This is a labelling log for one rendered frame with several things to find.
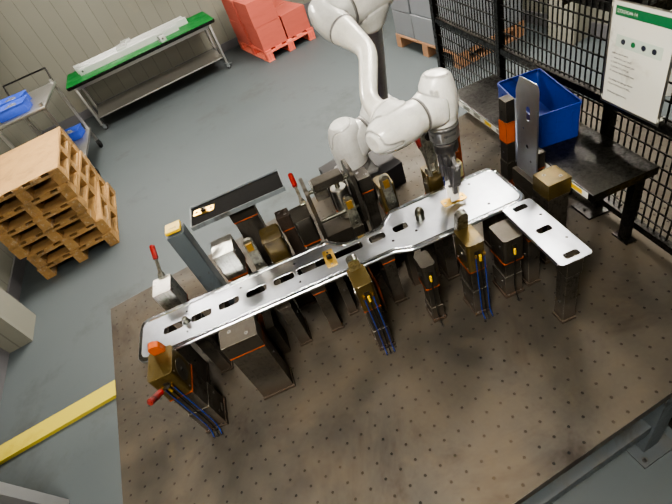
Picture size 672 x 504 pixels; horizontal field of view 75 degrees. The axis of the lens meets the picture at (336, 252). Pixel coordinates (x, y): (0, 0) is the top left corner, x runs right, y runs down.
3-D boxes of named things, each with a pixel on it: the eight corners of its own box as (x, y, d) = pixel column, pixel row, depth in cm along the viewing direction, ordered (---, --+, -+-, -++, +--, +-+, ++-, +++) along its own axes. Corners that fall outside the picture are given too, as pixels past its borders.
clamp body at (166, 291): (203, 352, 178) (151, 297, 153) (201, 331, 186) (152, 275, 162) (219, 345, 178) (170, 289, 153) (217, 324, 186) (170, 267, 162)
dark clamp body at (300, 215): (325, 291, 181) (292, 224, 155) (318, 273, 190) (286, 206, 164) (342, 284, 181) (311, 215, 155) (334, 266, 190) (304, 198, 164)
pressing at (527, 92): (535, 182, 145) (537, 86, 122) (515, 166, 153) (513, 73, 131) (537, 181, 145) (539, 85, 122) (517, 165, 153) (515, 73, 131)
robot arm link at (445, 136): (435, 134, 125) (437, 151, 129) (464, 121, 125) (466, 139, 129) (421, 121, 132) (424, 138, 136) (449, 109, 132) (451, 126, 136)
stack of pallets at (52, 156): (50, 222, 463) (-12, 160, 409) (115, 189, 472) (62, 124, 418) (43, 283, 384) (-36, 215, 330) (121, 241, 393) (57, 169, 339)
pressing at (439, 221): (138, 373, 140) (135, 371, 139) (141, 322, 157) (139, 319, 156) (529, 200, 142) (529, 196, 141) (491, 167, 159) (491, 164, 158)
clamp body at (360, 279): (382, 358, 151) (356, 296, 128) (371, 333, 160) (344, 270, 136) (400, 351, 151) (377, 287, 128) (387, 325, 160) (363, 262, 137)
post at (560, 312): (562, 324, 140) (567, 264, 121) (552, 313, 144) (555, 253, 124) (576, 318, 140) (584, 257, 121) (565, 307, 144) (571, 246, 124)
